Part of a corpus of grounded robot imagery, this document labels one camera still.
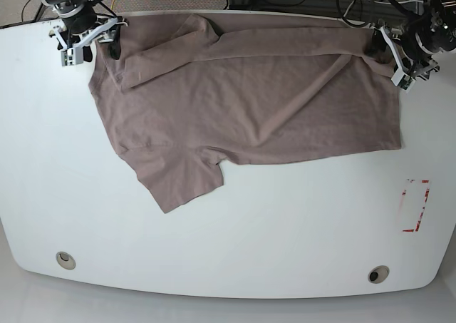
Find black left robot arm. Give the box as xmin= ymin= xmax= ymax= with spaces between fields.
xmin=370 ymin=0 xmax=455 ymax=91

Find table grommet hole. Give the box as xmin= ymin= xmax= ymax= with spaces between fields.
xmin=368 ymin=265 xmax=390 ymax=284
xmin=56 ymin=252 xmax=76 ymax=270

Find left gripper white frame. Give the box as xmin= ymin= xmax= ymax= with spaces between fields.
xmin=366 ymin=24 xmax=440 ymax=81

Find red tape rectangle marking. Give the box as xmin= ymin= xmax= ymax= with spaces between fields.
xmin=398 ymin=179 xmax=430 ymax=232

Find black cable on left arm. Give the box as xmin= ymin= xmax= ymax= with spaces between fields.
xmin=334 ymin=0 xmax=428 ymax=30

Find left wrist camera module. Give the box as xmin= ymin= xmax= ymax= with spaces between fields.
xmin=391 ymin=68 xmax=415 ymax=92

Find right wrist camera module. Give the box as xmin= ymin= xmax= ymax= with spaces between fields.
xmin=61 ymin=48 xmax=84 ymax=66

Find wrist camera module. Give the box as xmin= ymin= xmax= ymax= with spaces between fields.
xmin=391 ymin=68 xmax=415 ymax=92
xmin=61 ymin=48 xmax=84 ymax=66

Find right table grommet hole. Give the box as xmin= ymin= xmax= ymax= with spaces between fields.
xmin=368 ymin=265 xmax=390 ymax=284

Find left table grommet hole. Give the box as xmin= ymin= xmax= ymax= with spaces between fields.
xmin=56 ymin=252 xmax=76 ymax=270

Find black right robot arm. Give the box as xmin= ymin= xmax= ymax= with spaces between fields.
xmin=40 ymin=0 xmax=128 ymax=66

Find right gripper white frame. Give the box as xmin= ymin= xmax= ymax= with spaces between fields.
xmin=48 ymin=9 xmax=128 ymax=63

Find black tripod stand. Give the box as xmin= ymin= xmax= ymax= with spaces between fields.
xmin=0 ymin=0 xmax=58 ymax=30

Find mauve t-shirt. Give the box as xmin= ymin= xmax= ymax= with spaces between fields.
xmin=89 ymin=14 xmax=401 ymax=213

